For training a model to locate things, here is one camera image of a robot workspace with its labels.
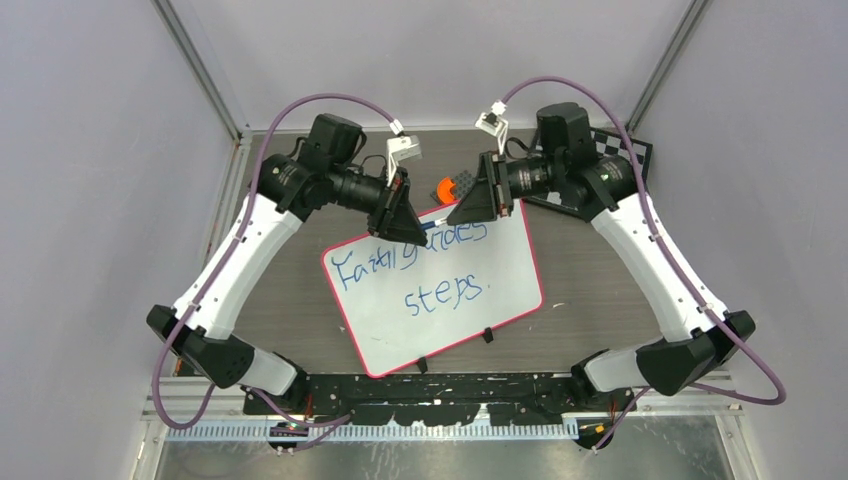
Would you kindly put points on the pink-framed whiteboard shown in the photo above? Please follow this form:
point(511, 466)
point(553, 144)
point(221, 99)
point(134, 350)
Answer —
point(402, 302)

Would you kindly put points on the grey lego baseplate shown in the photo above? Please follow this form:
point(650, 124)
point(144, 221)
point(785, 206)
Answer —
point(464, 182)

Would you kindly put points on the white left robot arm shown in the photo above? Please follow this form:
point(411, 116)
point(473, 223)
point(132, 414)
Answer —
point(199, 325)

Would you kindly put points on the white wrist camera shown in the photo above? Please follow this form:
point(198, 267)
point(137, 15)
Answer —
point(493, 123)
point(401, 147)

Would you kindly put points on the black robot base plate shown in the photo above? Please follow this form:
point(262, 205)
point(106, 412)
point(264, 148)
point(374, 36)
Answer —
point(509, 399)

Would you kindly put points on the black and white chessboard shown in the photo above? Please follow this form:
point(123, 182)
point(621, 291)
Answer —
point(608, 143)

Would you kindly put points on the orange curved block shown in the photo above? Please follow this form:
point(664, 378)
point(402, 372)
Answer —
point(445, 191)

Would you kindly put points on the aluminium frame rail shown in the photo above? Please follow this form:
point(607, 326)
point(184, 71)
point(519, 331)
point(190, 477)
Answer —
point(225, 421)

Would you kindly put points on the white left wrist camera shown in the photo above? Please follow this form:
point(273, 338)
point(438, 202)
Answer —
point(401, 147)

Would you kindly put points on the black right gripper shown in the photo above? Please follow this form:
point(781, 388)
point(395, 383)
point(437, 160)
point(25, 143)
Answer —
point(484, 202)

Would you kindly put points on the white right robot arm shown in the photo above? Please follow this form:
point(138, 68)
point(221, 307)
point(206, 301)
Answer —
point(603, 191)

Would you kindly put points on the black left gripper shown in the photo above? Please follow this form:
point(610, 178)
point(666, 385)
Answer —
point(401, 223)

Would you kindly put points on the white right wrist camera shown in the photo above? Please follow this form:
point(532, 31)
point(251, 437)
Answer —
point(493, 123)

